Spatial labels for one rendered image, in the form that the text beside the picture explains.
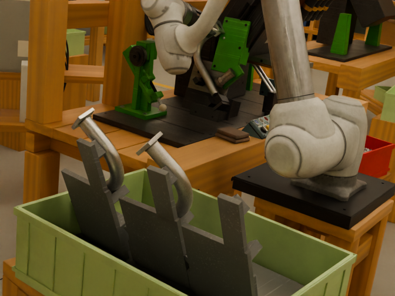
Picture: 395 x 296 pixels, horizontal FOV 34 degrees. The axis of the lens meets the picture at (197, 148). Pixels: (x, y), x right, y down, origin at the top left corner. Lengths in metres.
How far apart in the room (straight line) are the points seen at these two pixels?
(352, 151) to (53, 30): 1.05
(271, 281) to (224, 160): 0.70
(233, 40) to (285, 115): 0.85
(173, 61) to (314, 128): 0.62
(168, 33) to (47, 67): 0.43
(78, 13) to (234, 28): 0.59
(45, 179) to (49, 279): 0.98
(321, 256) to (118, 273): 0.46
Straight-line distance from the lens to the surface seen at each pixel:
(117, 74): 2.54
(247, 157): 2.22
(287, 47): 1.73
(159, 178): 1.21
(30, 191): 2.42
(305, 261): 1.48
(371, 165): 2.37
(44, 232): 1.40
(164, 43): 2.15
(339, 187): 1.93
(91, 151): 1.30
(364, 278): 2.15
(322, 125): 1.73
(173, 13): 2.19
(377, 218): 2.00
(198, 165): 1.97
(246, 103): 2.80
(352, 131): 1.86
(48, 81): 2.26
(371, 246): 2.11
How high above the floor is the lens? 1.56
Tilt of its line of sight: 18 degrees down
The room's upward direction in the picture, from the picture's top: 7 degrees clockwise
